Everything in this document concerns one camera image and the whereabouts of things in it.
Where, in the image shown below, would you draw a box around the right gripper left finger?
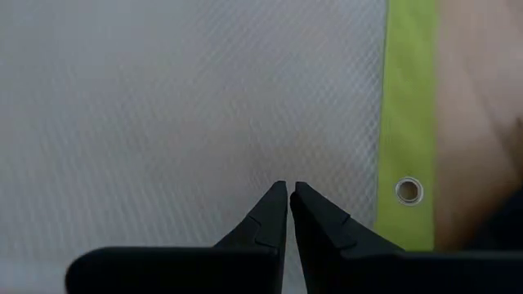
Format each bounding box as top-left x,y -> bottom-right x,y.
65,180 -> 289,294

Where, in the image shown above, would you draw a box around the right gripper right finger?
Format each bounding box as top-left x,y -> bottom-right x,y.
289,181 -> 523,294

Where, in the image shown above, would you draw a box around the white mesh pouch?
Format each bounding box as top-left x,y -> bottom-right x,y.
0,0 -> 441,294

